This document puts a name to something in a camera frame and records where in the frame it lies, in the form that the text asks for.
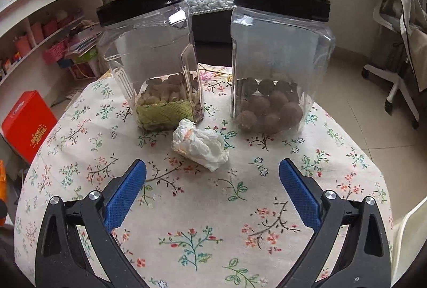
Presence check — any pink storage basket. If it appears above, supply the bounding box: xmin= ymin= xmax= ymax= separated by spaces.
xmin=42 ymin=41 xmax=67 ymax=63

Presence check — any clear jar with dark balls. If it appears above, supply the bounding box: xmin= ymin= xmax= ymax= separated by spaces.
xmin=230 ymin=0 xmax=336 ymax=134

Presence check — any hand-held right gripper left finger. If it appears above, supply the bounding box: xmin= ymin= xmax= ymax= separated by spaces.
xmin=34 ymin=159 xmax=147 ymax=288

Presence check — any red cardboard box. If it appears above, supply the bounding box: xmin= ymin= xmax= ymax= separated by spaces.
xmin=2 ymin=90 xmax=58 ymax=163

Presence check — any white tissue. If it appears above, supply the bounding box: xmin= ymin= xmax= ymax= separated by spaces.
xmin=172 ymin=119 xmax=230 ymax=172

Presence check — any orange plastic item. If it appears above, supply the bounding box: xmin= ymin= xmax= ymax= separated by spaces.
xmin=0 ymin=159 xmax=8 ymax=225

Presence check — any floral tablecloth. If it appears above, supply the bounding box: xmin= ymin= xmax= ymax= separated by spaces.
xmin=13 ymin=63 xmax=394 ymax=288

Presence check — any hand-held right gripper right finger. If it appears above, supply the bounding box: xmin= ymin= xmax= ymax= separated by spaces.
xmin=278 ymin=158 xmax=392 ymax=288

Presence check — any bed with quilted cover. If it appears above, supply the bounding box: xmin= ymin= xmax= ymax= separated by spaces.
xmin=185 ymin=0 xmax=236 ymax=43

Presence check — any white office chair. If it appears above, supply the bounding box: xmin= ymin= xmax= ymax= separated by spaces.
xmin=362 ymin=0 xmax=424 ymax=130

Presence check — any clear jar with pale nuts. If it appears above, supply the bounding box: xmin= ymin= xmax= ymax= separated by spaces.
xmin=96 ymin=0 xmax=205 ymax=133

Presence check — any white plastic bin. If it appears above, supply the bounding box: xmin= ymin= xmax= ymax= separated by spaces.
xmin=390 ymin=198 xmax=427 ymax=282

